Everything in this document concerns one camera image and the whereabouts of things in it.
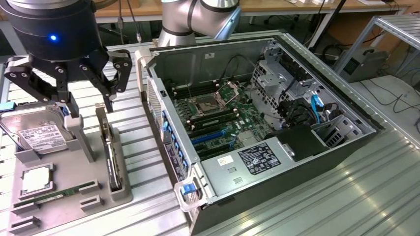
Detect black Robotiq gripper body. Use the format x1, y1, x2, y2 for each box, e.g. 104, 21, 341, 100
0, 0, 109, 82

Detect black graphics card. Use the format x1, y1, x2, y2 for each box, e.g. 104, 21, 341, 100
95, 103, 124, 193

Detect blue disk carrier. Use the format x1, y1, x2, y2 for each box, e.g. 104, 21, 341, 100
0, 102, 72, 118

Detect black office chair base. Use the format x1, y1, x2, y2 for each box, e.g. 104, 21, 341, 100
97, 23, 128, 42

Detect silver hard disk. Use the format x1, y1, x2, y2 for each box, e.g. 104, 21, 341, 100
0, 104, 75, 155

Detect CPU socket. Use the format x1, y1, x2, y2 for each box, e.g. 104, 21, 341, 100
193, 95, 227, 116

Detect metal socket cover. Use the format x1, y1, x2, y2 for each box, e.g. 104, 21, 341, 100
212, 82, 243, 103

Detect black fitted RAM stick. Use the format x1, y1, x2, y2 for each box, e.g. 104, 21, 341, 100
189, 115, 239, 129

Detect blue expansion slot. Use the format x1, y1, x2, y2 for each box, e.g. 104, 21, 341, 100
191, 130, 228, 146

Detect silver CPU chip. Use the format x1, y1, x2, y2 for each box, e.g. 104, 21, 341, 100
21, 168, 53, 192

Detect grey plastic parts rack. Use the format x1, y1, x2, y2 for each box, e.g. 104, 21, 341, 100
5, 114, 133, 234

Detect green motherboard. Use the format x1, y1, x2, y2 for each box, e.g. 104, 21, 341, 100
169, 81, 287, 160

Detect perforated metal drive cage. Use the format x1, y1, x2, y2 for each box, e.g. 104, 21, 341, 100
251, 60, 317, 123

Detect bare green RAM stick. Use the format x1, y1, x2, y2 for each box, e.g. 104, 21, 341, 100
12, 181, 95, 205

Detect grey power supply unit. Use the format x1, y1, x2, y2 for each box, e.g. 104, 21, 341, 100
200, 136, 297, 199

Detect long wooden desk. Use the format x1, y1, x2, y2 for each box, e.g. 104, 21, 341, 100
93, 0, 411, 25

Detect black plastic cover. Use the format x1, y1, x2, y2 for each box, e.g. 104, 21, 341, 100
264, 125, 331, 162

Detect black slanted pole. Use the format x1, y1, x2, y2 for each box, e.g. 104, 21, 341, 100
309, 0, 347, 50

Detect open black PC case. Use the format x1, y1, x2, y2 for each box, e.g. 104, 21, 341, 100
133, 34, 387, 236

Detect silver disk bay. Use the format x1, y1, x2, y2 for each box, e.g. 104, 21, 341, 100
311, 115, 365, 148

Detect grey tower computer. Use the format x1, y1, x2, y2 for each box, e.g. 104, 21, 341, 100
333, 48, 391, 84

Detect hanging cable with plug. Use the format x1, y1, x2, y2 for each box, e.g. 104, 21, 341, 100
125, 0, 145, 44

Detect black looped wire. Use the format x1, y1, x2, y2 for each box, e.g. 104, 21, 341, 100
221, 55, 257, 82

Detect black wire bundle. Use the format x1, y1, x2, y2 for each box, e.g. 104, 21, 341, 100
277, 97, 316, 129

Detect blue flat wire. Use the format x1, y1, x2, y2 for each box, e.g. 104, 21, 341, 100
309, 94, 325, 123

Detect black cable on white table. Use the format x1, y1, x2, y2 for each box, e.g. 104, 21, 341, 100
359, 81, 420, 114

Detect aluminium slat frame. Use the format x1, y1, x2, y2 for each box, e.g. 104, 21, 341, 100
340, 15, 420, 76

